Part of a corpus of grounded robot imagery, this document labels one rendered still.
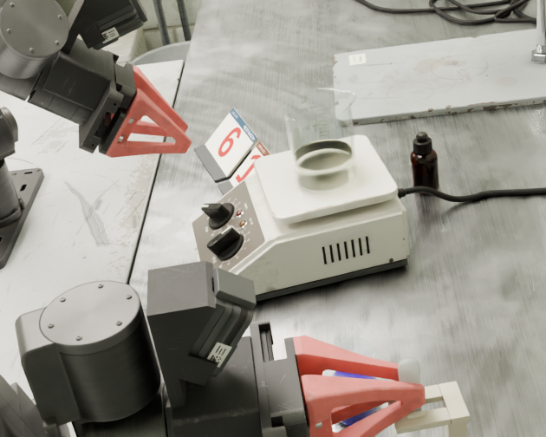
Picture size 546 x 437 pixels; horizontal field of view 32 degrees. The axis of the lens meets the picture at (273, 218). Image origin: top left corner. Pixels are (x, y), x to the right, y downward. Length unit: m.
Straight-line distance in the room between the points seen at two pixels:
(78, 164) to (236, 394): 0.70
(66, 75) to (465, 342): 0.42
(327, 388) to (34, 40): 0.39
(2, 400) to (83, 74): 0.38
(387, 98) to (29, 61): 0.54
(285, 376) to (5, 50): 0.38
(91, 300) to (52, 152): 0.73
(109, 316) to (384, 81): 0.78
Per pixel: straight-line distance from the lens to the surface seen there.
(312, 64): 1.35
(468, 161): 1.08
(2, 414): 0.55
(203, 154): 1.16
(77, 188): 1.16
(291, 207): 0.87
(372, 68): 1.29
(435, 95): 1.20
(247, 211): 0.92
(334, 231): 0.87
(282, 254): 0.87
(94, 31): 0.86
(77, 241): 1.06
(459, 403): 0.61
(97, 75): 0.86
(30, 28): 0.80
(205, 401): 0.56
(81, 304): 0.55
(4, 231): 1.10
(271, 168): 0.94
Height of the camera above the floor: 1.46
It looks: 33 degrees down
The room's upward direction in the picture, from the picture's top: 10 degrees counter-clockwise
